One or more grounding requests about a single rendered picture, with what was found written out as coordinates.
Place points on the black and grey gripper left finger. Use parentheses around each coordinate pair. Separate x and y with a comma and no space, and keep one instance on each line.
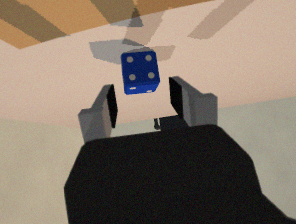
(97,122)

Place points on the tan square mat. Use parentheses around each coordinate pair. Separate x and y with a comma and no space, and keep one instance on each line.
(25,23)

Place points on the blue die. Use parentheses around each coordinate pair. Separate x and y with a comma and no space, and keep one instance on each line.
(140,72)

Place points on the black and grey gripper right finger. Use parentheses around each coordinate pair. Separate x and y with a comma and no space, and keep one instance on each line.
(189,103)

